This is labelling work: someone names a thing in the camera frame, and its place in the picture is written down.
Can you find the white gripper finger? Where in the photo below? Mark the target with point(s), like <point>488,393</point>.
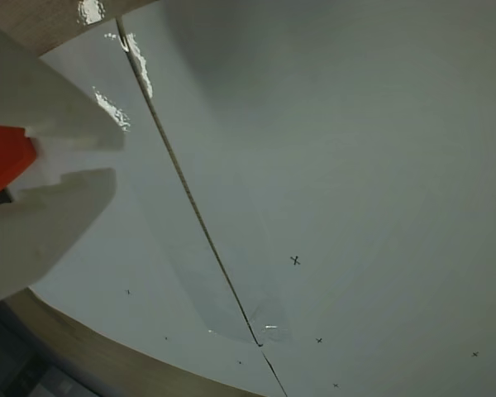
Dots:
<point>45,99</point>
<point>45,231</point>

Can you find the orange square block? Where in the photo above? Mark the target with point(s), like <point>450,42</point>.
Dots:
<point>4,161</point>

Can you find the clear tape strip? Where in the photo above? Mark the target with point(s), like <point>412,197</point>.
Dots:
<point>219,302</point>

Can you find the white paper sheet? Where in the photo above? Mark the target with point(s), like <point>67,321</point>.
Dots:
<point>149,231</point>
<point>355,165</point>

